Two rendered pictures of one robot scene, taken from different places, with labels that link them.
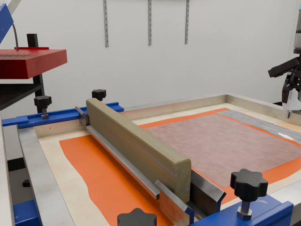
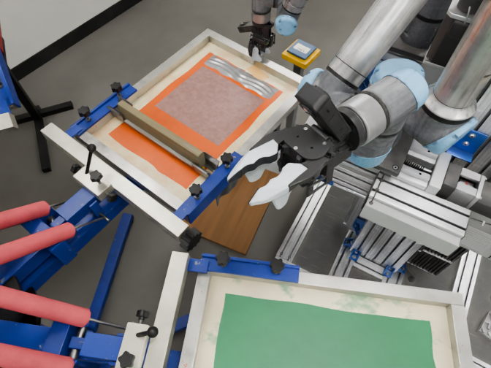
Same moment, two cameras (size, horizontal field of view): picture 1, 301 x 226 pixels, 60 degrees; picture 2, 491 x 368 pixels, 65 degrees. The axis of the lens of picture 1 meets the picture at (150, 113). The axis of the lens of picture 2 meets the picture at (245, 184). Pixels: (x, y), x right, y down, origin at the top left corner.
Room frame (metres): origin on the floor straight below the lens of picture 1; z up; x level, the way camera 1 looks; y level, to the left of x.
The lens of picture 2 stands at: (-0.45, 0.10, 2.12)
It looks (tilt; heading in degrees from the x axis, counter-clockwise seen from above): 58 degrees down; 338
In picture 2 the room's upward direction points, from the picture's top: straight up
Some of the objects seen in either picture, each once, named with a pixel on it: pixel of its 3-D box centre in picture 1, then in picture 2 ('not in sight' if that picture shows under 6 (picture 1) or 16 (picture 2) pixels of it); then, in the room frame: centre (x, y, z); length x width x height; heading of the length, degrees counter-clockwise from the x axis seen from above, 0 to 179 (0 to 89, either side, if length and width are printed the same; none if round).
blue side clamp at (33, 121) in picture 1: (75, 121); (107, 112); (0.73, 0.22, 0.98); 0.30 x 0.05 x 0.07; 120
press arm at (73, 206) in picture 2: not in sight; (85, 201); (0.33, 0.36, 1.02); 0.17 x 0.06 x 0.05; 120
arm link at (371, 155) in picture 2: not in sight; (365, 132); (-0.10, -0.28, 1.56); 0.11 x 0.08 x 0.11; 15
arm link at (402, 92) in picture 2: not in sight; (389, 101); (-0.12, -0.29, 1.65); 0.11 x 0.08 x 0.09; 105
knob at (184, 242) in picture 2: not in sight; (187, 236); (0.07, 0.09, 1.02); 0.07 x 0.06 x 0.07; 120
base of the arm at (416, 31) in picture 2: not in sight; (426, 22); (0.39, -0.90, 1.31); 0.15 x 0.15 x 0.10
